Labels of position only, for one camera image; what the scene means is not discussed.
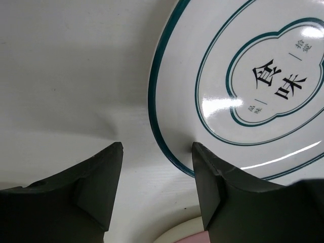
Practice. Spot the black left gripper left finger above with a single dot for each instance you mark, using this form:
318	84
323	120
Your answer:
74	205

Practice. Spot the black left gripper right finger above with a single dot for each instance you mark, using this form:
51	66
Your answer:
239	207

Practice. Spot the cream bear plate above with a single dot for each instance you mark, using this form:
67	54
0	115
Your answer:
182	230

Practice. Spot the beige plate with line pattern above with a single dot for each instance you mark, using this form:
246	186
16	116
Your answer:
245	79

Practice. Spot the pink plate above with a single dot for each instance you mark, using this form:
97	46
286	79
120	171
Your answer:
201	237

